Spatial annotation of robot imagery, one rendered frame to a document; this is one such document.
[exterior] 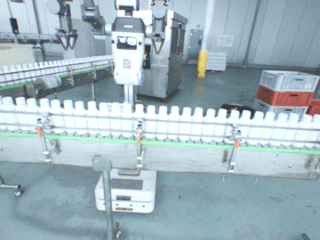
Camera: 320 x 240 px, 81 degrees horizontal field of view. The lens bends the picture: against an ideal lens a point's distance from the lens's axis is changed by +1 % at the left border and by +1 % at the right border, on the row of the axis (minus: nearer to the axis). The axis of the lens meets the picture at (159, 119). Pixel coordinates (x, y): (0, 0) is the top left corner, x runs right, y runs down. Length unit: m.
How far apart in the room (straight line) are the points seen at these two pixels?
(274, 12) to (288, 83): 11.50
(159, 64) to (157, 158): 3.74
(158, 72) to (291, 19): 11.53
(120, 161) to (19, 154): 0.53
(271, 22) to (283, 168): 13.49
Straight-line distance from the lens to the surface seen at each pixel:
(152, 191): 1.75
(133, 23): 1.52
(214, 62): 10.35
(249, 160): 1.09
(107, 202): 1.29
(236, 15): 13.63
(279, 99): 3.18
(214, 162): 1.04
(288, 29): 14.95
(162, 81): 4.60
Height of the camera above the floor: 1.47
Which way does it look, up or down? 23 degrees down
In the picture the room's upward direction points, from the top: 3 degrees clockwise
